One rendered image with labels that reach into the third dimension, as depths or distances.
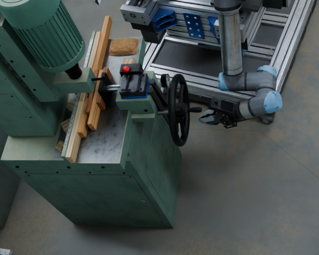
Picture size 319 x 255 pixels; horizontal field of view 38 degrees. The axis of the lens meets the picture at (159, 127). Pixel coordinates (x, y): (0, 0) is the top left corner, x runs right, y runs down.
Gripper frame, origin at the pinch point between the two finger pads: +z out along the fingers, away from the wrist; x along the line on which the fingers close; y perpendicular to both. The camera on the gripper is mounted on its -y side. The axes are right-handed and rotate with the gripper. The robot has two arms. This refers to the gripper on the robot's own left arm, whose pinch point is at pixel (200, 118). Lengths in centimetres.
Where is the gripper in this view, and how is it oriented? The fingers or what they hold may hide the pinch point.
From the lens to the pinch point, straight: 196.1
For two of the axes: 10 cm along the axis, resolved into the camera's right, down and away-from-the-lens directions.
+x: 1.4, -8.9, 4.3
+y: 6.7, 4.1, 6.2
